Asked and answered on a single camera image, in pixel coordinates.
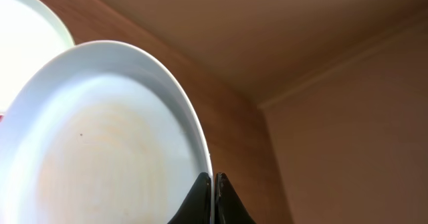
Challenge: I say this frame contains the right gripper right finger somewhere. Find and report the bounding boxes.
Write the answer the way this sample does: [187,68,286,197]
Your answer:
[215,173,255,224]

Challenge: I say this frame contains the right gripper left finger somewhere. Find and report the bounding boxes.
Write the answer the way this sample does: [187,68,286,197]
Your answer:
[168,173,211,224]

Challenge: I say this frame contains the white plate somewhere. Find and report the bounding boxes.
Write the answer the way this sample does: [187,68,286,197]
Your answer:
[1,0,75,113]
[1,41,214,223]

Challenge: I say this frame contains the white plate top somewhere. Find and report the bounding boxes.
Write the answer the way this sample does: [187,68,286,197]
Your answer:
[1,0,75,113]

